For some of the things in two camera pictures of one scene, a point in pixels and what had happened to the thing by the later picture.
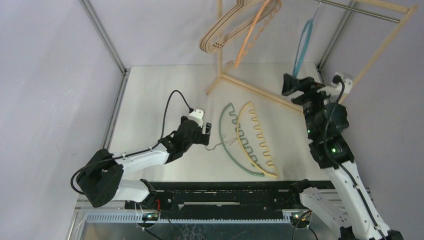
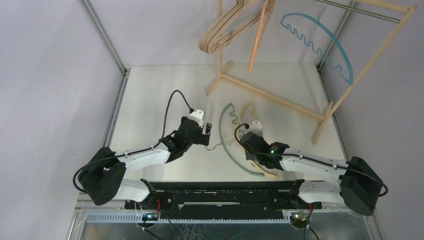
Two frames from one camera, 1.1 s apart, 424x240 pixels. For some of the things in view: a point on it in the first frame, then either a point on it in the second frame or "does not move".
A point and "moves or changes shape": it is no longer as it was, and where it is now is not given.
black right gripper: [305, 97] -> [247, 145]
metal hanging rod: [362, 10] does not move
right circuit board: [299, 219] does not move
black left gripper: [205, 136] does not move
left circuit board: [150, 216] does not move
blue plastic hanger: [302, 45] -> [306, 42]
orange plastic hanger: [264, 18] moves or changes shape
